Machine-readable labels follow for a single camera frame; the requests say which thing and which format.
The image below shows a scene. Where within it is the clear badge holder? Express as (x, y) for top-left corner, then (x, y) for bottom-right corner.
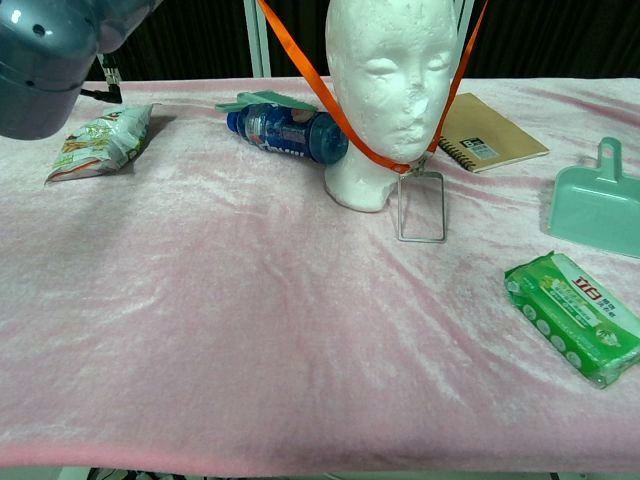
(397, 159), (447, 245)

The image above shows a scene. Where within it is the orange badge lanyard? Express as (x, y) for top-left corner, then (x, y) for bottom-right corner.
(257, 0), (491, 175)

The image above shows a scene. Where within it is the white foam mannequin head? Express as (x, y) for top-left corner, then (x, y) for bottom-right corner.
(323, 0), (459, 214)

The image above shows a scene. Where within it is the pink plush tablecloth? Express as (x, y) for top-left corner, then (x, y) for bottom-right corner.
(0, 76), (640, 476)

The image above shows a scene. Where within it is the blue drink bottle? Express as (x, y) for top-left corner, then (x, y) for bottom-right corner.
(226, 103), (350, 166)

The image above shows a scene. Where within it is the teal hand brush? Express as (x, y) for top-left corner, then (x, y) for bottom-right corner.
(214, 89), (320, 114)

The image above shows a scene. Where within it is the brown spiral notebook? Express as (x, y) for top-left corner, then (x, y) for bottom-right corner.
(433, 92), (551, 174)

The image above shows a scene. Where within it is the white snack bag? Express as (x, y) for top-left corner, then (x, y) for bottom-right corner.
(44, 103), (154, 185)

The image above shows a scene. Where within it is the green wet wipes pack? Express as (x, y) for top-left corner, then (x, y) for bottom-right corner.
(503, 251), (640, 390)

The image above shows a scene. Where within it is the teal dustpan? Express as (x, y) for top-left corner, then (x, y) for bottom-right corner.
(542, 136), (640, 260)

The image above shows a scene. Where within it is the white partition post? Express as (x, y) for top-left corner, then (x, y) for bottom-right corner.
(452, 0), (476, 79)
(243, 0), (274, 79)

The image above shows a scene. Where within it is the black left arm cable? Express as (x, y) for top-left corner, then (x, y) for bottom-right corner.
(79, 53), (124, 105)

